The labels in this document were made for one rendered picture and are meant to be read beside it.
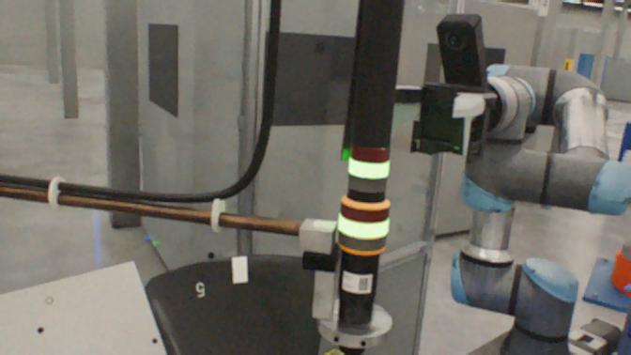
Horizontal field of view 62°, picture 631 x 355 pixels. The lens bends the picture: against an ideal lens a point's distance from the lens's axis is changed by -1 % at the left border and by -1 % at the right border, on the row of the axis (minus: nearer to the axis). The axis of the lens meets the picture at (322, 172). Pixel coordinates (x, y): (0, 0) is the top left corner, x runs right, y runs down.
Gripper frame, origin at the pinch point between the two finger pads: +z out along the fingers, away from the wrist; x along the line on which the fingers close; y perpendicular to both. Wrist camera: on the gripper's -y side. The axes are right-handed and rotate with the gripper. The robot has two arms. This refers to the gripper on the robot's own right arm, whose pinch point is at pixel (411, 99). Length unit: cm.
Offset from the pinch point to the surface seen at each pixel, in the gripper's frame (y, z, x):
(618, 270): 148, -383, -6
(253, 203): 36, -47, 61
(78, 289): 31, 10, 43
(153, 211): 11.8, 16.8, 17.2
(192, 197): 10.0, 15.0, 13.9
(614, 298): 162, -364, -8
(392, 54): -4.2, 8.4, -1.9
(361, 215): 9.2, 9.8, -1.2
